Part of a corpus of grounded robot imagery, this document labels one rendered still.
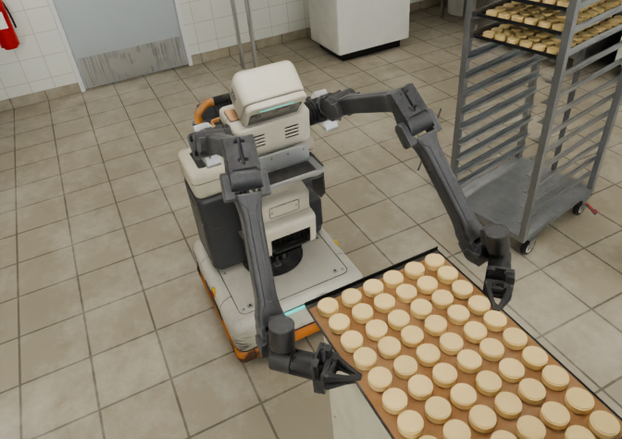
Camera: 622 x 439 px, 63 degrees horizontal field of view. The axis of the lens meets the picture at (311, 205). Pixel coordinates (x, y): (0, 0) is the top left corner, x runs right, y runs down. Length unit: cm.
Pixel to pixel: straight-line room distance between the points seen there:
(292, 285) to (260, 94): 93
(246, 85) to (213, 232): 78
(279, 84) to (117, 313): 156
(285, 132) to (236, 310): 81
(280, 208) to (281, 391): 78
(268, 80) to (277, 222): 56
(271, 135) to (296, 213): 36
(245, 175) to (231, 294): 110
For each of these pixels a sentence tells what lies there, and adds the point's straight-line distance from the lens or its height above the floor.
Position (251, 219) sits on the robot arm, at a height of 114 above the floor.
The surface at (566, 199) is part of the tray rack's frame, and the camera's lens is 303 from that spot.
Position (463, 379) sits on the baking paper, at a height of 90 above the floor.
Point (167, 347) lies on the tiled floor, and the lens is 249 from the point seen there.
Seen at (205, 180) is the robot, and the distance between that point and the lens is 202.
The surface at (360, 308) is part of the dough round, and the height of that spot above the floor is 92.
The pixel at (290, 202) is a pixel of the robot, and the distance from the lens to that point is 189.
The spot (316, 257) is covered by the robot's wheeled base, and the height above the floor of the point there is 28.
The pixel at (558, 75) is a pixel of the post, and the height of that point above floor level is 99.
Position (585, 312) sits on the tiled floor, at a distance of 264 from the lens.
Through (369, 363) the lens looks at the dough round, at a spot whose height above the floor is 92.
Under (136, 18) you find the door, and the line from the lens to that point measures 533.
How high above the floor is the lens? 185
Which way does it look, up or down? 37 degrees down
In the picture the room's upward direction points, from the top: 6 degrees counter-clockwise
